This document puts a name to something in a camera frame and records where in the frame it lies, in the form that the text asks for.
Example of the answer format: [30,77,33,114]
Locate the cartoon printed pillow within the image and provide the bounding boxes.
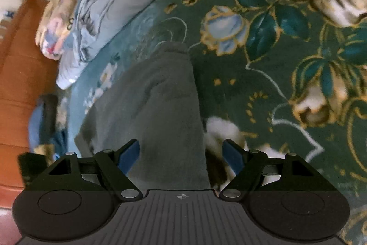
[34,0,86,60]

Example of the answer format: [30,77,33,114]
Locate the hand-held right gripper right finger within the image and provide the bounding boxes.
[219,139,333,201]

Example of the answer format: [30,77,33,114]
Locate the grey pants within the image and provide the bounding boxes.
[74,41,211,191]

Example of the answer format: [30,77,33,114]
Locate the wooden bed frame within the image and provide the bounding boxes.
[0,0,62,208]

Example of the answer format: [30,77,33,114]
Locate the floral green blanket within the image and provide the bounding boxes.
[56,0,367,245]

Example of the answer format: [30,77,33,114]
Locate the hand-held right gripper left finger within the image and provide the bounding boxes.
[31,139,143,201]

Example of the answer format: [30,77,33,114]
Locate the blue folded garment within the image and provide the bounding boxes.
[29,94,71,161]

